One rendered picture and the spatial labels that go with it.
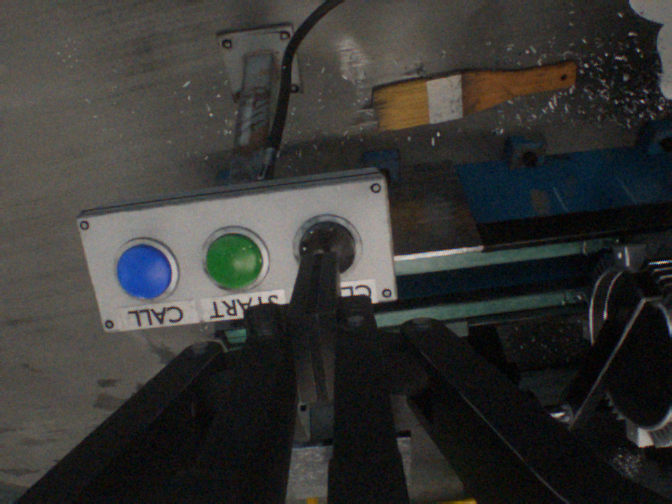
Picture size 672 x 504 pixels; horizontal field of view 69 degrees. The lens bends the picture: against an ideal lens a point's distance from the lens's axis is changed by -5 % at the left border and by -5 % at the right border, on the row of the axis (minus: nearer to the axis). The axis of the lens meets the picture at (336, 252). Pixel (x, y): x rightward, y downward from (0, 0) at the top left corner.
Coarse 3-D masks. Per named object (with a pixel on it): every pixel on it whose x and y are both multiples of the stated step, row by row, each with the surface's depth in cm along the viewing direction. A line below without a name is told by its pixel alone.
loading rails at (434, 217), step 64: (448, 192) 53; (512, 192) 53; (576, 192) 52; (640, 192) 51; (448, 256) 51; (512, 256) 51; (576, 256) 59; (384, 320) 58; (448, 320) 59; (512, 320) 58
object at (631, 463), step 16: (560, 400) 66; (608, 400) 64; (592, 416) 64; (608, 416) 63; (576, 432) 63; (592, 432) 62; (608, 432) 62; (624, 432) 62; (592, 448) 61; (608, 448) 61; (624, 448) 58; (640, 448) 55; (656, 448) 60; (624, 464) 57; (640, 464) 56; (656, 464) 59; (640, 480) 58; (656, 480) 57
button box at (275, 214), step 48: (192, 192) 30; (240, 192) 27; (288, 192) 26; (336, 192) 26; (384, 192) 26; (96, 240) 27; (144, 240) 27; (192, 240) 27; (288, 240) 27; (384, 240) 27; (96, 288) 28; (192, 288) 28; (240, 288) 27; (288, 288) 28; (384, 288) 28
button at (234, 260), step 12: (216, 240) 26; (228, 240) 26; (240, 240) 26; (252, 240) 27; (216, 252) 26; (228, 252) 26; (240, 252) 26; (252, 252) 26; (216, 264) 27; (228, 264) 27; (240, 264) 27; (252, 264) 27; (216, 276) 27; (228, 276) 27; (240, 276) 27; (252, 276) 27
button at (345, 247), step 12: (312, 228) 26; (324, 228) 26; (336, 228) 26; (312, 240) 26; (324, 240) 26; (336, 240) 26; (348, 240) 26; (300, 252) 27; (312, 252) 26; (348, 252) 26; (348, 264) 27
